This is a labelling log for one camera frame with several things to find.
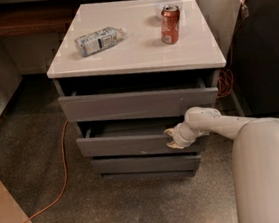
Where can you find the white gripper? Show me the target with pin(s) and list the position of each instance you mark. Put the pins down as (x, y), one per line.
(178, 137)

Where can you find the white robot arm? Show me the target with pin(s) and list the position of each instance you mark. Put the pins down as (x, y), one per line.
(255, 157)

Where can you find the grey top drawer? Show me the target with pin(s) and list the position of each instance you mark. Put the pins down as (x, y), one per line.
(135, 105)

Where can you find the red coke can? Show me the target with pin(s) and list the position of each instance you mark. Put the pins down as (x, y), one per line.
(170, 24)

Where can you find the grey bottom drawer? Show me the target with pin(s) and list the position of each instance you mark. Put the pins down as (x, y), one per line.
(146, 164)

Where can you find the grey drawer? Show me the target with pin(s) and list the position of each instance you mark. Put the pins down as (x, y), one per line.
(135, 137)
(146, 164)
(135, 105)

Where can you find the brown wooden shelf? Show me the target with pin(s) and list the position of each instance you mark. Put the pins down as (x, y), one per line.
(39, 17)

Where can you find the dark cabinet on right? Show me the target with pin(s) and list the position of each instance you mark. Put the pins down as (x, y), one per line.
(254, 54)

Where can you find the grey cabinet with white top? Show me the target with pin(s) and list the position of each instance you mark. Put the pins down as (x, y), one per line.
(139, 62)

